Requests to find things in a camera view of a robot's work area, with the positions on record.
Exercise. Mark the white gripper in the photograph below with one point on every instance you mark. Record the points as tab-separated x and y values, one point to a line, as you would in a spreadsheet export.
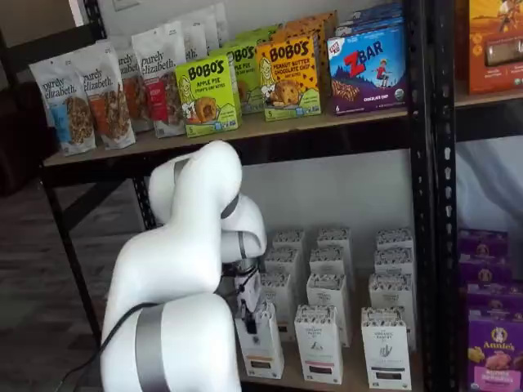
250	292

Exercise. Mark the white box yellow strip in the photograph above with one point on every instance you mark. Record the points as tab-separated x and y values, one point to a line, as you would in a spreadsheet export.
263	351
278	294
284	261
290	239

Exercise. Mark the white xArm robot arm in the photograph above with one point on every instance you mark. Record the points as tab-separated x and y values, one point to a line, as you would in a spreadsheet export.
184	245

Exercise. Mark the white box pink strip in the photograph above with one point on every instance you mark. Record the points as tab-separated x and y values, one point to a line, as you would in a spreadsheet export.
327	259
333	237
327	290
318	351

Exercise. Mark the white box black strip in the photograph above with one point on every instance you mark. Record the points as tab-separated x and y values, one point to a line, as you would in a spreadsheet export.
386	355
394	239
392	261
390	292

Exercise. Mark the black metal shelf rack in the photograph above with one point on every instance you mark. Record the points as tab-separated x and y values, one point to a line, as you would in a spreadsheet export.
490	122
327	139

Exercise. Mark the green Bobo's apple pie box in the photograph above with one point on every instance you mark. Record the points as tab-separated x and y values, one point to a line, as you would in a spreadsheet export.
247	65
253	36
204	98

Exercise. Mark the purple Annie's box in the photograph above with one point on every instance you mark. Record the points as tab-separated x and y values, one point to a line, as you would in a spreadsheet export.
482	245
494	359
490	298
484	273

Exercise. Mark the yellow Bobo's peanut butter box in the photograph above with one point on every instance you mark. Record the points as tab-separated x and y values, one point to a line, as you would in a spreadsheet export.
323	20
286	81
294	28

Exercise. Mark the blue Zbar box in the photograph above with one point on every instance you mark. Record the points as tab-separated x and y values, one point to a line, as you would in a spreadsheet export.
376	11
376	28
367	73

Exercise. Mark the orange cardboard food box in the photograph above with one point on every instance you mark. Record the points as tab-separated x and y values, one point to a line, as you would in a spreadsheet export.
490	49

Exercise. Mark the red purely elizabeth granola bag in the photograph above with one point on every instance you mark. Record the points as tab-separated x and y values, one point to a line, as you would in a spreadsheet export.
163	94

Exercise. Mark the orange purely elizabeth granola bag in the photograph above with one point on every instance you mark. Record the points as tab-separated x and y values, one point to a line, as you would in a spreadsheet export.
108	110

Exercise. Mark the white plastic sheet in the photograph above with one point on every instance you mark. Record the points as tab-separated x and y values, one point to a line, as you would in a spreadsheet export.
490	183

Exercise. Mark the blue purely elizabeth granola bag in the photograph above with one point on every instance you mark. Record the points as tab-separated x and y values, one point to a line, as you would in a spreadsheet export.
65	114

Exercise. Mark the white granola bag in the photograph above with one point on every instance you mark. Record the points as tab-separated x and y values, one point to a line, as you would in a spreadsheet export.
216	24
192	41

